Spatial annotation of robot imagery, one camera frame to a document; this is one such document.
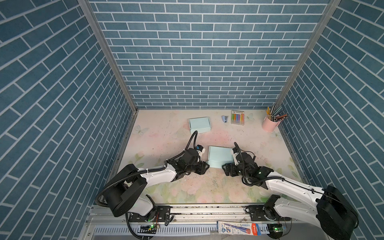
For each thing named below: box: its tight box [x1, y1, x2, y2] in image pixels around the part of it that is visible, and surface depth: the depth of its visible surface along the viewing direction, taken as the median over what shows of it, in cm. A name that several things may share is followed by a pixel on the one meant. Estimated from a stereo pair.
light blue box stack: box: [208, 146, 234, 169], surface depth 93 cm
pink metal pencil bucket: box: [261, 116, 281, 133], surface depth 107 cm
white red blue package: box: [217, 221, 262, 236], surface depth 71 cm
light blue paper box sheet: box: [188, 116, 211, 134], surface depth 110 cm
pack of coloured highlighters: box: [231, 109, 245, 126], surface depth 117 cm
